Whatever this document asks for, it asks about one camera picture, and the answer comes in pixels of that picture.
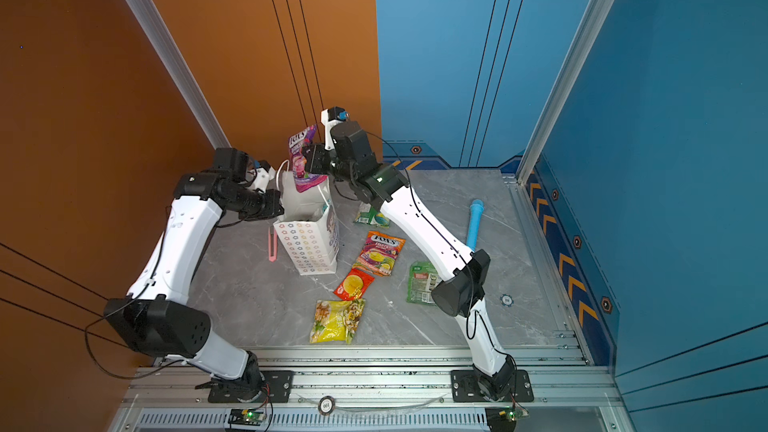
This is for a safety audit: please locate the aluminium corner post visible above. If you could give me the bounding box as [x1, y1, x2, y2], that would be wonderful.
[515, 0, 615, 186]
[125, 0, 231, 148]

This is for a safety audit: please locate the yellow snack bag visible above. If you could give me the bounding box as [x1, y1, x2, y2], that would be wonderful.
[309, 299, 366, 344]

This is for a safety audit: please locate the green white snack bag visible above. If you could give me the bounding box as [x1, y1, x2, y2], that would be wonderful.
[406, 261, 440, 306]

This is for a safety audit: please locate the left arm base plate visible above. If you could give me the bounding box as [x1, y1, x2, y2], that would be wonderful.
[195, 370, 294, 404]

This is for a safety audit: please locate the pink utility knife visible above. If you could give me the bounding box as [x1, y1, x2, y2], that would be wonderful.
[268, 227, 279, 262]

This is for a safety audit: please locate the white paper bag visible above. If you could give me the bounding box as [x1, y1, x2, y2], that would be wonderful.
[273, 160, 339, 276]

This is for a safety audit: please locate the aluminium rail frame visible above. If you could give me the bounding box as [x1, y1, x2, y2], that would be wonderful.
[111, 337, 633, 431]

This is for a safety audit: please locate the aluminium corner post left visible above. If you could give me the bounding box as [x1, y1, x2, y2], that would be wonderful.
[125, 0, 231, 148]

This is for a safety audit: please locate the green circuit board right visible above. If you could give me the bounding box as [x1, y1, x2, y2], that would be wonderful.
[485, 406, 529, 432]

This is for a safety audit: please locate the purple Fox's bag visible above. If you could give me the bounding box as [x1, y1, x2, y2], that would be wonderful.
[288, 125, 327, 193]

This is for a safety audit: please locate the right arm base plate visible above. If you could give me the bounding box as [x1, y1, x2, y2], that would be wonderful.
[450, 369, 535, 403]

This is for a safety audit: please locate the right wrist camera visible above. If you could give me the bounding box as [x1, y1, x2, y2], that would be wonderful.
[321, 106, 348, 151]

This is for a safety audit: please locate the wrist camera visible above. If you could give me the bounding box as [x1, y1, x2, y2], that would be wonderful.
[321, 106, 348, 151]
[249, 161, 276, 192]

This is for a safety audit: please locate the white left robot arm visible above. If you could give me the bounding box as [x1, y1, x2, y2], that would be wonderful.
[104, 148, 284, 402]

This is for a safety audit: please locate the orange Fox's candy bag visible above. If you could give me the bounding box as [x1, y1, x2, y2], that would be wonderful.
[353, 231, 406, 277]

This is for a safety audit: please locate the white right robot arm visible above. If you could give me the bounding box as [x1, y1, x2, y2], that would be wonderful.
[303, 107, 518, 401]

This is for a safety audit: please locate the red yellow snack packet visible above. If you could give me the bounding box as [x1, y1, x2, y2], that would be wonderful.
[334, 268, 375, 301]

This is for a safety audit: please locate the green circuit board left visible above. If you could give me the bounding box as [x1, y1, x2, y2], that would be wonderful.
[227, 408, 269, 431]

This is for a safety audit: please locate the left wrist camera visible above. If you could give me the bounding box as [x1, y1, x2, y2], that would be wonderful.
[249, 161, 276, 192]

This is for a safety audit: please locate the aluminium corner post right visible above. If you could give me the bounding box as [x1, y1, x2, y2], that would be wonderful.
[515, 0, 615, 186]

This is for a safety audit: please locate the blue cylinder tool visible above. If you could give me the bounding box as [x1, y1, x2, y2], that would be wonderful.
[466, 199, 485, 251]

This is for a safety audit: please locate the green circuit board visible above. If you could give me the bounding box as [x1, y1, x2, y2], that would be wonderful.
[227, 408, 269, 431]
[485, 406, 529, 432]

